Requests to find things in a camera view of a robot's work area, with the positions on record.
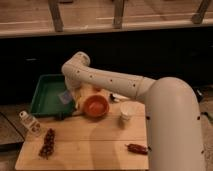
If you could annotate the red dried chili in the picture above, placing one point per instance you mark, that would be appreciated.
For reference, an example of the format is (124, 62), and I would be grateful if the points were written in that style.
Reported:
(138, 149)

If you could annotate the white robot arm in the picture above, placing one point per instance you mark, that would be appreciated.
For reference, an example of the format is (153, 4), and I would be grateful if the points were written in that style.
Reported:
(174, 132)

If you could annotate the wooden board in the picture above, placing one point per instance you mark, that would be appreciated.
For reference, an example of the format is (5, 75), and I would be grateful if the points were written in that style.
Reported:
(82, 144)

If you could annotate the orange bowl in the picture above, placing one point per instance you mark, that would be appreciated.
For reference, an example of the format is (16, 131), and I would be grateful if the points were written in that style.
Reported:
(96, 106)

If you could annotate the white marker pen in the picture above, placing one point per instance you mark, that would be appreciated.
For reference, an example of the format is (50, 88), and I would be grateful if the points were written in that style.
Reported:
(117, 98)

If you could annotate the green plastic tray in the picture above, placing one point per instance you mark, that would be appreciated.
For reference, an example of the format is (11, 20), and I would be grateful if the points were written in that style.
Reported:
(45, 101)

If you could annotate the white paper cup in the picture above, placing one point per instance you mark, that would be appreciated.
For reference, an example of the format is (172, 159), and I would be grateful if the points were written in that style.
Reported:
(127, 109)

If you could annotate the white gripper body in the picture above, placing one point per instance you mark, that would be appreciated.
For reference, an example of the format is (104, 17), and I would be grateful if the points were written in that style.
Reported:
(78, 96)

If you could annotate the brown grape bunch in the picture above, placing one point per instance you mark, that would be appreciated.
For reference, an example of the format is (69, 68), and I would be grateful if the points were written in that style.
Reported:
(48, 147)

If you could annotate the blue sponge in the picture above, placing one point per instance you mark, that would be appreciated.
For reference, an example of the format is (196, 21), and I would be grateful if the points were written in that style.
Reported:
(65, 97)

